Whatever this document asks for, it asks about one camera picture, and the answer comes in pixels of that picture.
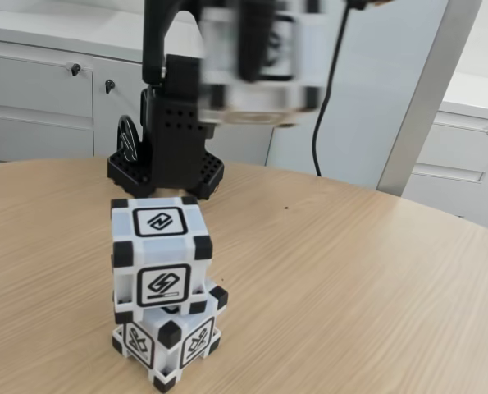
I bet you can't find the white cube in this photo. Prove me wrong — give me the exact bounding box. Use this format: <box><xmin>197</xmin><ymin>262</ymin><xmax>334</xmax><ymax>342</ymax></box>
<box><xmin>110</xmin><ymin>195</ymin><xmax>215</xmax><ymax>317</ymax></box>
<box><xmin>198</xmin><ymin>0</ymin><xmax>326</xmax><ymax>126</ymax></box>
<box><xmin>112</xmin><ymin>278</ymin><xmax>230</xmax><ymax>391</ymax></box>

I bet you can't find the black round clamp knob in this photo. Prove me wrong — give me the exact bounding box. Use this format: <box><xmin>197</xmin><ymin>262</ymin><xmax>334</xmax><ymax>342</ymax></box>
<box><xmin>118</xmin><ymin>115</ymin><xmax>140</xmax><ymax>163</ymax></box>

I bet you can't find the white cabinet with keys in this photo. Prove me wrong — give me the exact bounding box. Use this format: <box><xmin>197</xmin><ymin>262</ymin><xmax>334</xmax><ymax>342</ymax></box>
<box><xmin>0</xmin><ymin>6</ymin><xmax>285</xmax><ymax>167</ymax></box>

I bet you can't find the white cabinet with lock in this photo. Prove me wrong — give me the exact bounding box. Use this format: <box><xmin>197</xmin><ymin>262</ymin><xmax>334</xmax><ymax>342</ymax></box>
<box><xmin>407</xmin><ymin>71</ymin><xmax>488</xmax><ymax>236</ymax></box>

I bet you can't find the white cube, crossed-letter symbol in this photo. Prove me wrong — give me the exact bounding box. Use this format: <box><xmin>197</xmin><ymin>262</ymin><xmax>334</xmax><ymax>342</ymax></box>
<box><xmin>112</xmin><ymin>278</ymin><xmax>230</xmax><ymax>391</ymax></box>

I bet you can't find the black usb cable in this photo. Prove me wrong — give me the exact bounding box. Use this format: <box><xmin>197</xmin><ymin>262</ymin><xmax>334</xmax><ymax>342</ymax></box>
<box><xmin>311</xmin><ymin>0</ymin><xmax>351</xmax><ymax>177</ymax></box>

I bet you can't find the grey metal post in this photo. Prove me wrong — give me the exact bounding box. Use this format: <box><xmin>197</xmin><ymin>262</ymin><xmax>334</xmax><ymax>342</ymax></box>
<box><xmin>375</xmin><ymin>0</ymin><xmax>485</xmax><ymax>199</ymax></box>

